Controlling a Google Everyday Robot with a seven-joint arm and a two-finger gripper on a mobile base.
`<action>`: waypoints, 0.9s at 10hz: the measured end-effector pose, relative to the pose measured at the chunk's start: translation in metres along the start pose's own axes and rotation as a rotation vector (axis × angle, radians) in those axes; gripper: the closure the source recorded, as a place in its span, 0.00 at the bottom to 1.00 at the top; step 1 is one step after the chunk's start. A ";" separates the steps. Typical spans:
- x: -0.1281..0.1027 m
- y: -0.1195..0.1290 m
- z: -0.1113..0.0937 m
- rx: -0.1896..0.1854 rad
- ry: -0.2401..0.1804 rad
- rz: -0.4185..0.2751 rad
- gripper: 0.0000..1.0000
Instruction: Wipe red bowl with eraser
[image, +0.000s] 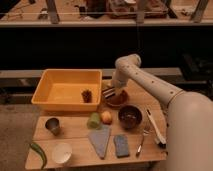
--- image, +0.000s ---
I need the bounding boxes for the red bowl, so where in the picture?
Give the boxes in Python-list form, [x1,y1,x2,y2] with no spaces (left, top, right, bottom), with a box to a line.
[105,90,129,108]

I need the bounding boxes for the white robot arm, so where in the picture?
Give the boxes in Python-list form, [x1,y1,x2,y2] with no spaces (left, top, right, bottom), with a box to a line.
[111,54,213,171]

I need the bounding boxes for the striped eraser block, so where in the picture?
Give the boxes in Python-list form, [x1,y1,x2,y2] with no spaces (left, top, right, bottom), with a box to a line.
[102,87,116,99]

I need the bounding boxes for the green cylinder toy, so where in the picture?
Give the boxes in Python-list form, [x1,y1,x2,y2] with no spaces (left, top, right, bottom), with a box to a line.
[87,113,101,129]

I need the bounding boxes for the metal cup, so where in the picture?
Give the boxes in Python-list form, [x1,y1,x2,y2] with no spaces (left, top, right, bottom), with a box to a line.
[45,118,61,136]

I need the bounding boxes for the yellow plastic tub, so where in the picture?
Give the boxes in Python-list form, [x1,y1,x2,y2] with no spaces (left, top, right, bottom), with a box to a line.
[31,69,102,111]

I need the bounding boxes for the blue sponge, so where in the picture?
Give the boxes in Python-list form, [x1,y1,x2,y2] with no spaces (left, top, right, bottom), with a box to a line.
[113,135,130,158]

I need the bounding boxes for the wooden board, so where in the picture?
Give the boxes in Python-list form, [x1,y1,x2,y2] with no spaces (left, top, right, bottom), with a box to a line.
[33,81,166,169]

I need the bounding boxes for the grey triangular cloth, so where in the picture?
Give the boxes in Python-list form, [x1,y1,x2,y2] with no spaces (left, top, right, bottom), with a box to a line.
[88,125,111,159]

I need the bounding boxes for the dark brown bowl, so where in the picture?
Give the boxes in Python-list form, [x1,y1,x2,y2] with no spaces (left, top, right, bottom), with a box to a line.
[118,105,143,129]

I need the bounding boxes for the metal fork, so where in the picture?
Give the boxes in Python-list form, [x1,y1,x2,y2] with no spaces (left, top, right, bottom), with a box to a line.
[135,129,149,157]

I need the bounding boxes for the yellow orange fruit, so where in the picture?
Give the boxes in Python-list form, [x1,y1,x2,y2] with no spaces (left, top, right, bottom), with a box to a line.
[101,111,112,124]

